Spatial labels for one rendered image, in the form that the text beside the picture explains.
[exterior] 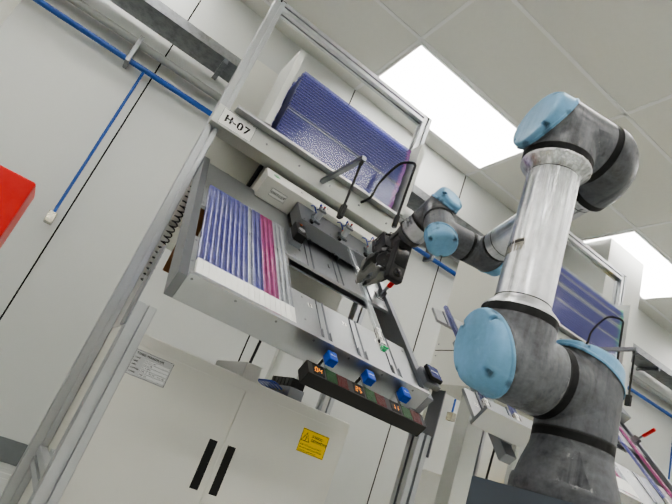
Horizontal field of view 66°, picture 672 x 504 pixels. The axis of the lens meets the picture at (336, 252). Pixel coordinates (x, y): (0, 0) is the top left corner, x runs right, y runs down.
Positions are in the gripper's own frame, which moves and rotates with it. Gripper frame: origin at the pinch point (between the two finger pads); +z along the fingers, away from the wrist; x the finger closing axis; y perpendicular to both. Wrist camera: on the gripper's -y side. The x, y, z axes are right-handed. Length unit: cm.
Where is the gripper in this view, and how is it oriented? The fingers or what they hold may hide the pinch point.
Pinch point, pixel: (362, 282)
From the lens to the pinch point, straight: 145.6
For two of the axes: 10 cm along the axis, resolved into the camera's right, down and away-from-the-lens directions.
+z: -6.1, 6.0, 5.1
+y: 0.2, -6.3, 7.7
